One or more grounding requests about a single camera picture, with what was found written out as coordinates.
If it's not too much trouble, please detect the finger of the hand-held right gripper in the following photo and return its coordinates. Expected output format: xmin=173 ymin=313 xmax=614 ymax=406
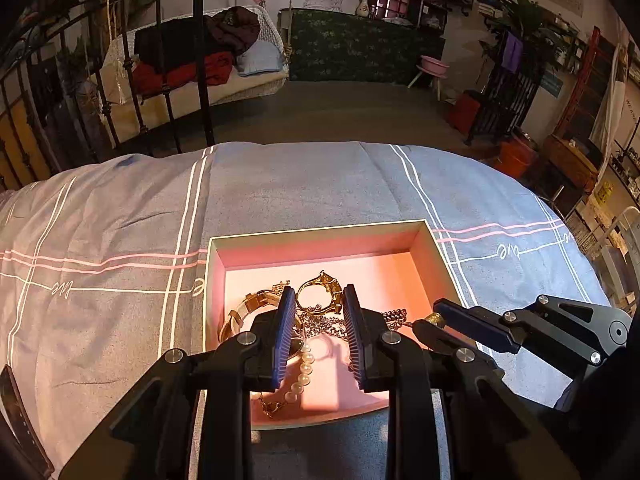
xmin=411 ymin=318 xmax=505 ymax=377
xmin=433 ymin=294 xmax=634 ymax=367

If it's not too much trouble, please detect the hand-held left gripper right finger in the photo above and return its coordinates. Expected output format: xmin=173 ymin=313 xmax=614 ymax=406
xmin=341 ymin=284 xmax=583 ymax=480

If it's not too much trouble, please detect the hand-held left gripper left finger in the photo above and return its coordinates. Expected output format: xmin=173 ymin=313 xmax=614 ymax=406
xmin=57 ymin=285 xmax=298 ymax=480

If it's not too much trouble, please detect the pearl necklace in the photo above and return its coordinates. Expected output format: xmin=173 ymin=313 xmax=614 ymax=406
xmin=257 ymin=344 xmax=317 ymax=419

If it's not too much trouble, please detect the silver chain necklace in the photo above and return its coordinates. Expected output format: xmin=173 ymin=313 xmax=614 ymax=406
xmin=295 ymin=307 xmax=445 ymax=357

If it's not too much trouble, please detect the gold ornate bangle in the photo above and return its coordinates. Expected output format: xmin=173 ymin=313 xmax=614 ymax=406
xmin=295 ymin=270 xmax=344 ymax=317

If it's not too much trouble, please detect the pink box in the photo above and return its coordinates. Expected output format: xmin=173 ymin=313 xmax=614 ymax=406
xmin=202 ymin=219 xmax=473 ymax=430

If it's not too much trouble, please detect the orange bucket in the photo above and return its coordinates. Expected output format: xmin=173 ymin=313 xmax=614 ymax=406
xmin=492 ymin=137 xmax=538 ymax=180

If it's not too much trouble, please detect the wooden table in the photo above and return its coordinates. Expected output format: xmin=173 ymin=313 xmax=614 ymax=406
xmin=542 ymin=134 xmax=601 ymax=193

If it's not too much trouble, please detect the grey striped blanket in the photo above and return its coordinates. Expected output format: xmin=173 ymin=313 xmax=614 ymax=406
xmin=0 ymin=141 xmax=613 ymax=480

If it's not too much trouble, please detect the red stool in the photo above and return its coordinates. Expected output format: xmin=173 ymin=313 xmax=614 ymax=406
xmin=446 ymin=90 xmax=482 ymax=133

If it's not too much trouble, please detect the black metal rack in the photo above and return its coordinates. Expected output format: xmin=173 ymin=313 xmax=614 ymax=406
xmin=465 ymin=35 xmax=543 ymax=147

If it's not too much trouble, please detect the white hanging cloth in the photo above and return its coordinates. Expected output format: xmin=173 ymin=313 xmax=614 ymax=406
xmin=590 ymin=42 xmax=636 ymax=161

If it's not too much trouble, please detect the pink basin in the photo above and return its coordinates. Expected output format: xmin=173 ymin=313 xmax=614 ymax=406
xmin=419 ymin=55 xmax=450 ymax=77

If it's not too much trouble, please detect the purple cloth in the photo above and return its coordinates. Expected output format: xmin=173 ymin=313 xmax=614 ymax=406
xmin=501 ymin=32 xmax=525 ymax=73

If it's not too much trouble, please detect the light blue pillow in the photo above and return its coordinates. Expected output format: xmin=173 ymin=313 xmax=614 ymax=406
xmin=236 ymin=40 xmax=283 ymax=77

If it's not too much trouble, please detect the red garment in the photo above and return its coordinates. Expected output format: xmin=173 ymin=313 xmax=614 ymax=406
xmin=131 ymin=51 xmax=236 ymax=92

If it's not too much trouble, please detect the green floral covered cabinet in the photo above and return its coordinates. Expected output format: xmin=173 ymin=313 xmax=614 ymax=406
xmin=280 ymin=7 xmax=446 ymax=86

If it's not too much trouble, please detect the red ladder shelf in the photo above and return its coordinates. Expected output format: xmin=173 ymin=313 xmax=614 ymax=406
xmin=555 ymin=27 xmax=618 ymax=141

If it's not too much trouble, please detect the white wicker swing chair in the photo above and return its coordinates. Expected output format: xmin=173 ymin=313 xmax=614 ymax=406
xmin=90 ymin=4 xmax=291 ymax=111

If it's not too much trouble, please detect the maroon garment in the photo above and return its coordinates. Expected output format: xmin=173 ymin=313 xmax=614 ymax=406
xmin=205 ymin=6 xmax=262 ymax=56

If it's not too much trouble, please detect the black box appliance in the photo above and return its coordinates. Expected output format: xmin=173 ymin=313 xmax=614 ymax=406
xmin=410 ymin=0 xmax=448 ymax=31

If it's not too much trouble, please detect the green plant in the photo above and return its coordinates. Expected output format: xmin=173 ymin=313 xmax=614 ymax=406
xmin=480 ymin=0 xmax=566 ymax=61

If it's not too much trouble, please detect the gold and cream bracelet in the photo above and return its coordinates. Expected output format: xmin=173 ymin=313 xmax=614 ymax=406
xmin=219 ymin=284 xmax=287 ymax=345

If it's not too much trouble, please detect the dark strap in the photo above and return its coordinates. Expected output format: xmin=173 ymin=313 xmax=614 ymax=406
xmin=0 ymin=364 xmax=55 ymax=480

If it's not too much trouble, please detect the black metal bed frame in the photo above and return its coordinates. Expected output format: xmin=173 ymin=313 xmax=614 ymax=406
xmin=0 ymin=0 xmax=217 ymax=191

